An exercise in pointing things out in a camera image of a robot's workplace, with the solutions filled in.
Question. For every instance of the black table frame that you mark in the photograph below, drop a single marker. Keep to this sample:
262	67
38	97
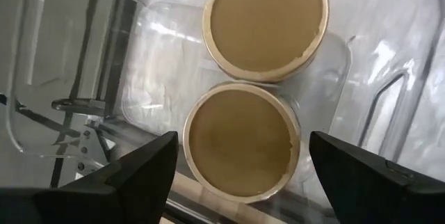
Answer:
120	25

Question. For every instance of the tan lid seasoning can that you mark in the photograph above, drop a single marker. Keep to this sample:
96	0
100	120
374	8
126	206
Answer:
240	140
266	22

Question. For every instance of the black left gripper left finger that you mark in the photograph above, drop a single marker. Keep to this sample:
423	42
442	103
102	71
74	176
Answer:
104	199

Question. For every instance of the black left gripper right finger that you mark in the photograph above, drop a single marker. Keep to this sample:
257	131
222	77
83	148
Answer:
382	199

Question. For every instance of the clear plastic bin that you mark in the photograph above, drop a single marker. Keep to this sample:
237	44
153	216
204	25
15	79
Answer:
167	60

